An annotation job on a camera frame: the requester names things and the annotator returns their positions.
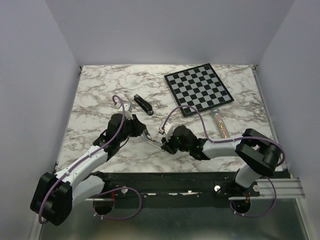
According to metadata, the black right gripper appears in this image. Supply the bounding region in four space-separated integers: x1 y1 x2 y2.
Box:
160 130 191 155

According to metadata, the black stapler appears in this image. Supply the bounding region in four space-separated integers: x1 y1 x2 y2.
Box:
134 94 154 116

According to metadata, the black grey chessboard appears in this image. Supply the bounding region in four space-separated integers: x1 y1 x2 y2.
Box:
164 63 234 117

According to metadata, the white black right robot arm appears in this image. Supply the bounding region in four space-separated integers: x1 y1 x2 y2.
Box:
159 124 286 196

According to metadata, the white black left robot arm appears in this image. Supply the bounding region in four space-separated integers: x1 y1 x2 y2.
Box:
30 113 147 226

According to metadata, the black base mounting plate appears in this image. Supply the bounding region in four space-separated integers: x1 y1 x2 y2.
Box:
51 172 293 210

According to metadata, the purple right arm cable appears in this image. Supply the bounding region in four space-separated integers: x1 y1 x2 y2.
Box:
161 105 287 218

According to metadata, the light blue mini stapler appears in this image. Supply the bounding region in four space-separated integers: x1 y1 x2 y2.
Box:
142 129 162 149

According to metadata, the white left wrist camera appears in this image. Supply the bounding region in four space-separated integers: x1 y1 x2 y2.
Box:
115 102 133 120

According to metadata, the aluminium frame rail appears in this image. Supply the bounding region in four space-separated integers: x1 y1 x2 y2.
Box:
72 175 305 204

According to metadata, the glitter filled clear tube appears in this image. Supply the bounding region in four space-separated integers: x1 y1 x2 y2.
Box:
210 108 230 139

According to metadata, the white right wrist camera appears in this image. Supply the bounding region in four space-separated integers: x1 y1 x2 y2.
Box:
158 122 174 142

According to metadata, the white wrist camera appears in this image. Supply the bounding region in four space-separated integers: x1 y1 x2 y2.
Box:
115 102 133 120
158 122 174 142

